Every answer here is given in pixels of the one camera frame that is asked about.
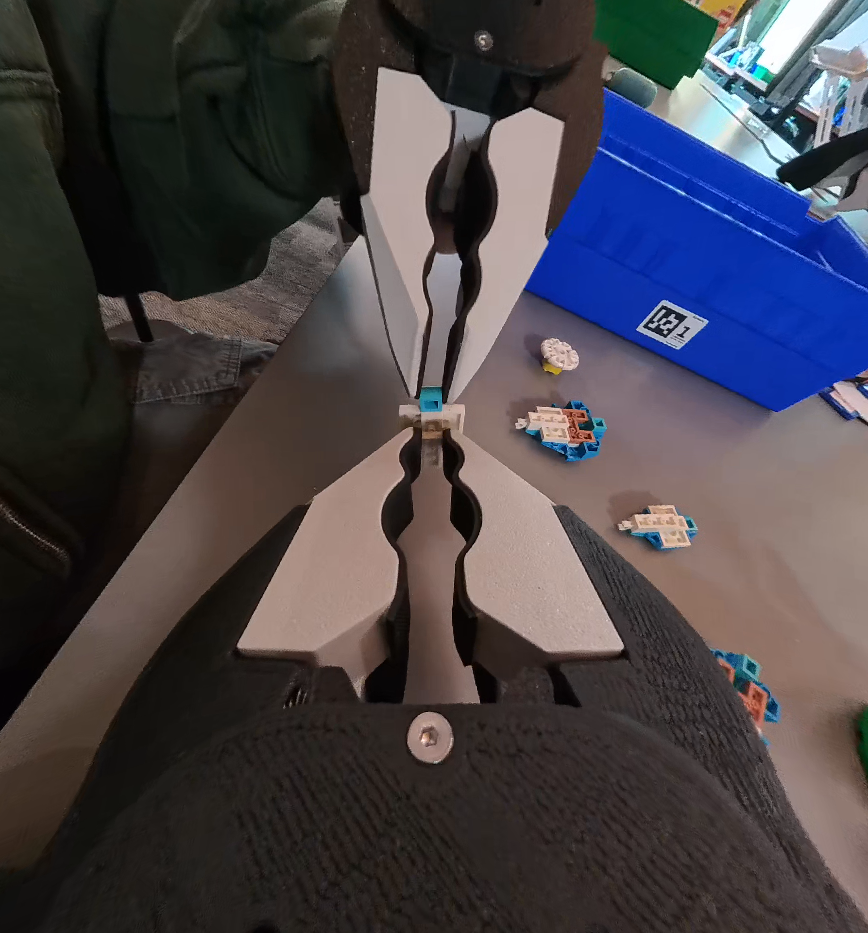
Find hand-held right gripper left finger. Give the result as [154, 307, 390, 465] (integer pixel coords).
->
[236, 429, 416, 702]

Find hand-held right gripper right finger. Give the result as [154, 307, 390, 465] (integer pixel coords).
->
[443, 430, 628, 704]

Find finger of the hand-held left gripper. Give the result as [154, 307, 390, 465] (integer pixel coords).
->
[441, 98, 575, 409]
[359, 67, 458, 411]

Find white teal lego piece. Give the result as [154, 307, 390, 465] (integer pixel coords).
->
[397, 388, 468, 456]

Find person's left forearm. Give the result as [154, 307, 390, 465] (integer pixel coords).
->
[99, 0, 351, 301]

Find small white blue lego assembly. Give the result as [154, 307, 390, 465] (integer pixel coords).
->
[617, 504, 698, 551]

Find large white brown lego assembly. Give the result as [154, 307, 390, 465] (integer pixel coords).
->
[515, 399, 608, 464]

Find blue lego brick assembly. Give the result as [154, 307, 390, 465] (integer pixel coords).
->
[709, 649, 781, 744]

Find grey round object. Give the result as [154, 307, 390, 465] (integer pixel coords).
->
[609, 67, 659, 109]

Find blue plastic bin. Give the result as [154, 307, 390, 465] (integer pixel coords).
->
[525, 87, 868, 413]

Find green box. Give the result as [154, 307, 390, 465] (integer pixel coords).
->
[594, 0, 719, 90]

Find person's grey jeans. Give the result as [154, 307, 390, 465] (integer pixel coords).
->
[106, 321, 282, 511]

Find white and black device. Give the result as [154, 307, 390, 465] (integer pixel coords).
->
[776, 44, 868, 242]

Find printed instruction booklet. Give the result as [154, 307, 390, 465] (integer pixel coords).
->
[818, 364, 868, 438]

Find person's dark green jacket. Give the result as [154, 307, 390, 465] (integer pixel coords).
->
[0, 0, 136, 774]

